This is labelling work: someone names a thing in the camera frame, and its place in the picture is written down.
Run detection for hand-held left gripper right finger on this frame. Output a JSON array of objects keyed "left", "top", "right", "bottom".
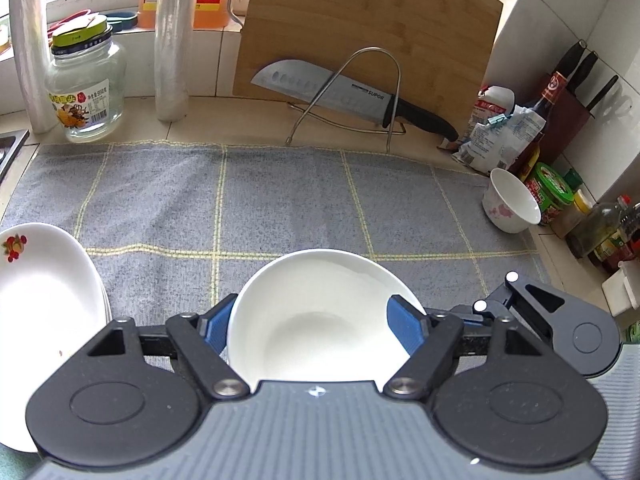
[{"left": 382, "top": 295, "right": 545, "bottom": 404}]

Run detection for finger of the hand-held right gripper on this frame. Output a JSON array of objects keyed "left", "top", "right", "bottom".
[{"left": 450, "top": 271, "right": 567, "bottom": 344}]

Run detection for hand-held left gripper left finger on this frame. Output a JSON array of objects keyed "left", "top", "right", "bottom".
[{"left": 86, "top": 294, "right": 251, "bottom": 404}]

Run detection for white bowl pink flowers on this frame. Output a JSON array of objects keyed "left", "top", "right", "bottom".
[
  {"left": 481, "top": 167, "right": 542, "bottom": 235},
  {"left": 226, "top": 249, "right": 428, "bottom": 395}
]

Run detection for white plastic container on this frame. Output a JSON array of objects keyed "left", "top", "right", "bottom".
[{"left": 601, "top": 260, "right": 640, "bottom": 317}]

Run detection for yellow label sauce bottle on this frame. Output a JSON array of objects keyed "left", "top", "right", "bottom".
[{"left": 587, "top": 195, "right": 640, "bottom": 273}]

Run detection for glass oil bottle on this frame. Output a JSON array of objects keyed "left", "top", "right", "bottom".
[{"left": 565, "top": 201, "right": 626, "bottom": 261}]

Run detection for grey teal checked towel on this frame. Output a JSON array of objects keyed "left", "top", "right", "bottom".
[{"left": 0, "top": 142, "right": 553, "bottom": 480}]

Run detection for green lid sauce jar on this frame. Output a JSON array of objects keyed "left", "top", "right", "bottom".
[{"left": 530, "top": 162, "right": 576, "bottom": 226}]

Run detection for yellow lid jar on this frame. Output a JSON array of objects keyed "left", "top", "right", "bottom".
[{"left": 550, "top": 189, "right": 596, "bottom": 238}]

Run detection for blue white seasoning bag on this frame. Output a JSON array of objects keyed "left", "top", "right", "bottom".
[{"left": 451, "top": 105, "right": 548, "bottom": 177}]

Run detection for brown knife block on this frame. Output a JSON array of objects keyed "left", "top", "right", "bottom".
[{"left": 537, "top": 87, "right": 597, "bottom": 166}]

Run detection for red white seasoning bag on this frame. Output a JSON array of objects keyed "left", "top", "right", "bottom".
[{"left": 470, "top": 85, "right": 517, "bottom": 131}]

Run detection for dark soy sauce bottle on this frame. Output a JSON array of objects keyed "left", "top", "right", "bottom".
[{"left": 517, "top": 71, "right": 571, "bottom": 181}]

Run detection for glass jar green lid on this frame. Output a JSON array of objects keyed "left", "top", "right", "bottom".
[{"left": 46, "top": 14, "right": 128, "bottom": 143}]

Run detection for stainless steel sink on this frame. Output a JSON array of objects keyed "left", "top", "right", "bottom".
[{"left": 0, "top": 129, "right": 30, "bottom": 181}]

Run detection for plastic wrap roll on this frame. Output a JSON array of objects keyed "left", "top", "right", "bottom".
[
  {"left": 9, "top": 0, "right": 55, "bottom": 135},
  {"left": 153, "top": 0, "right": 196, "bottom": 122}
]

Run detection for bamboo cutting board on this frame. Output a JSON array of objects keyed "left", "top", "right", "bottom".
[{"left": 227, "top": 0, "right": 505, "bottom": 126}]

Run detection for red plastic dish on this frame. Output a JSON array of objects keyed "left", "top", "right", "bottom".
[{"left": 49, "top": 8, "right": 93, "bottom": 31}]

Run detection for black handled knife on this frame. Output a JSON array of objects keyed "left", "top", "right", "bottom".
[
  {"left": 567, "top": 52, "right": 599, "bottom": 93},
  {"left": 585, "top": 75, "right": 620, "bottom": 112},
  {"left": 555, "top": 40, "right": 587, "bottom": 83}
]

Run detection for steel kitchen knife black handle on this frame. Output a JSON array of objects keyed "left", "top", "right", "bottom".
[{"left": 250, "top": 58, "right": 460, "bottom": 142}]

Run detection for metal wire rack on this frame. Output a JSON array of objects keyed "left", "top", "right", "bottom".
[{"left": 285, "top": 46, "right": 407, "bottom": 153}]

